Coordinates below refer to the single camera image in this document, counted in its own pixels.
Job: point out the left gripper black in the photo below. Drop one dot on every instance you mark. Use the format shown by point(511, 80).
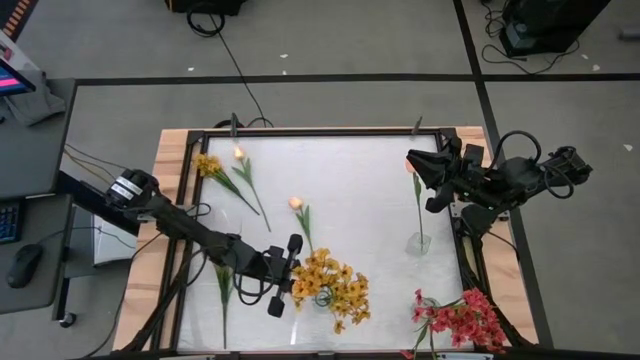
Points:
point(280, 267)

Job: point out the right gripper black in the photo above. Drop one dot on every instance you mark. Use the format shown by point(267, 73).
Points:
point(472, 172)

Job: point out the peach artificial tulip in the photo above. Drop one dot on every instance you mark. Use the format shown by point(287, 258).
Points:
point(417, 187)
point(296, 202)
point(239, 152)

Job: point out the clear round-bellied glass vase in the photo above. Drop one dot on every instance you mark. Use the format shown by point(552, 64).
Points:
point(324, 299)

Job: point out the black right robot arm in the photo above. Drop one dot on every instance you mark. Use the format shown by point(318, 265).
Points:
point(520, 175)

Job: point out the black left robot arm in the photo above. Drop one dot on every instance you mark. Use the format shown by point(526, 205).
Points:
point(190, 230)

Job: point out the clear square textured glass vase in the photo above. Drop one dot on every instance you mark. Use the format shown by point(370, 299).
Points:
point(412, 247)

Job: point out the clear ribbed glass vase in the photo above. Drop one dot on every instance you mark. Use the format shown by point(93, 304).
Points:
point(431, 302)

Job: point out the white box under desk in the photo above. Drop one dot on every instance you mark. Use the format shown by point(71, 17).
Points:
point(112, 245)

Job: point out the black floor equipment case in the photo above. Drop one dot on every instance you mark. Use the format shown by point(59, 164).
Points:
point(550, 20)

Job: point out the black diagonal bar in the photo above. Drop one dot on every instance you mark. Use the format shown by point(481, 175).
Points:
point(82, 197)

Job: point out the black caster wheel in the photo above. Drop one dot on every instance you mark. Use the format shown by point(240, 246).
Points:
point(68, 320)

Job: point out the black computer mouse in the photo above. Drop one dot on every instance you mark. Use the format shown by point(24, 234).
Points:
point(24, 265)

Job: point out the grey office desk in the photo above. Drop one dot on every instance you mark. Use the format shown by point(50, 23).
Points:
point(30, 160)

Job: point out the backlit black keyboard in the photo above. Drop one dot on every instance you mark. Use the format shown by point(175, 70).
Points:
point(9, 222)

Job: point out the black floor box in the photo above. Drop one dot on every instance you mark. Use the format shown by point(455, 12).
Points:
point(205, 5)

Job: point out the grey cloth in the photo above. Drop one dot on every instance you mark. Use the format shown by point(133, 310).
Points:
point(35, 105)

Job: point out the computer monitor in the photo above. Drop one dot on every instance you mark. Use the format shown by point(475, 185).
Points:
point(12, 80)

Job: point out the white pink poster board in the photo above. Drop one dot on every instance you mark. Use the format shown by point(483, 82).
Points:
point(15, 52)

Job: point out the black orange striped panel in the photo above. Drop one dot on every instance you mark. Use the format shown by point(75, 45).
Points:
point(15, 15)

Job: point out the thin black frame post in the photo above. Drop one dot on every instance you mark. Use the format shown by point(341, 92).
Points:
point(233, 125)
point(417, 125)

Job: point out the black metal table frame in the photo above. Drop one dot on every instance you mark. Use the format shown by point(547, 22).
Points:
point(350, 131)

